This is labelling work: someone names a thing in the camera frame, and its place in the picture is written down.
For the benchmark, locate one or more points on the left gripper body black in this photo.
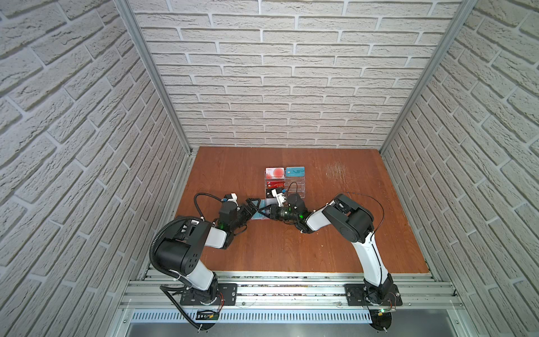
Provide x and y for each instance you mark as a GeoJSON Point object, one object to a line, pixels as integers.
{"type": "Point", "coordinates": [243, 216]}

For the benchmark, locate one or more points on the teal VIP card in stand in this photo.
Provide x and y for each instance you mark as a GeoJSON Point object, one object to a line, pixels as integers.
{"type": "Point", "coordinates": [295, 172]}

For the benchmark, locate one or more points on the aluminium mounting rail frame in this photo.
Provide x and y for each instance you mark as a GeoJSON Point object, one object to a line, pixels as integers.
{"type": "Point", "coordinates": [293, 297]}

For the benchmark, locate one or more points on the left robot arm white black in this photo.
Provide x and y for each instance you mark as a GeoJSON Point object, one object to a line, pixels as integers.
{"type": "Point", "coordinates": [176, 249]}

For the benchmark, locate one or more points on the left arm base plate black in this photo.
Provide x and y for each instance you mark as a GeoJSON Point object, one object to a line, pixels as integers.
{"type": "Point", "coordinates": [225, 293]}

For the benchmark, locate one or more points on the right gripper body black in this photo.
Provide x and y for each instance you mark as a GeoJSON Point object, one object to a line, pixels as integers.
{"type": "Point", "coordinates": [284, 213]}

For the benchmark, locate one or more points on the small circuit board left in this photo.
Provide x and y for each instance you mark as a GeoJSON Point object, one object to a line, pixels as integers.
{"type": "Point", "coordinates": [207, 315]}

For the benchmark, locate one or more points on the red leather card wallet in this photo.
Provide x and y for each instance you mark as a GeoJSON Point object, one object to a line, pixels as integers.
{"type": "Point", "coordinates": [273, 208]}

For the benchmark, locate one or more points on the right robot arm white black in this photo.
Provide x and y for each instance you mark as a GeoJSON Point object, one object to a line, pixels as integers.
{"type": "Point", "coordinates": [353, 221]}

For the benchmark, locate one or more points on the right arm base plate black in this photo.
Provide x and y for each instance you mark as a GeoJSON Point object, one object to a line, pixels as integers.
{"type": "Point", "coordinates": [363, 295]}

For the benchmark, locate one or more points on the white red circle card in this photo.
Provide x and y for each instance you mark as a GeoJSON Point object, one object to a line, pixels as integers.
{"type": "Point", "coordinates": [275, 173]}

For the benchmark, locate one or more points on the red VIP card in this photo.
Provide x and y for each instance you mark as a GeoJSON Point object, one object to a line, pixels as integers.
{"type": "Point", "coordinates": [270, 185]}

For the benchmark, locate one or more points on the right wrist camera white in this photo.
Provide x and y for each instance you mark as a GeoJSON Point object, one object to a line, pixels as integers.
{"type": "Point", "coordinates": [280, 195]}

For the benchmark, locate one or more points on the clear acrylic card display stand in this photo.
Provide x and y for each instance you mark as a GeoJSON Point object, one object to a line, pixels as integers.
{"type": "Point", "coordinates": [290, 179]}

